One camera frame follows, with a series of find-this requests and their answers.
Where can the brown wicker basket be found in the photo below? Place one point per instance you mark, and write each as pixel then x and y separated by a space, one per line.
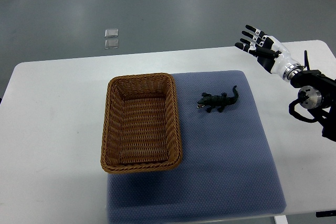
pixel 141 129

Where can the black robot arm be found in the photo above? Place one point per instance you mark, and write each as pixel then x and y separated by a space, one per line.
pixel 317 95

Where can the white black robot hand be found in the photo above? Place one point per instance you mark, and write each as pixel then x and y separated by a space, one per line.
pixel 270 53

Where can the white table leg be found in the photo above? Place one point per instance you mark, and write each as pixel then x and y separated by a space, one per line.
pixel 282 219

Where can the black table control panel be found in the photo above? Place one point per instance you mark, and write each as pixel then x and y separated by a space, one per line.
pixel 323 214

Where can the blue-grey quilted mat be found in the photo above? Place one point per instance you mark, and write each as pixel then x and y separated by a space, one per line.
pixel 227 169

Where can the dark toy crocodile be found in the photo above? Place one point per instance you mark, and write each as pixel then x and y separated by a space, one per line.
pixel 219 101

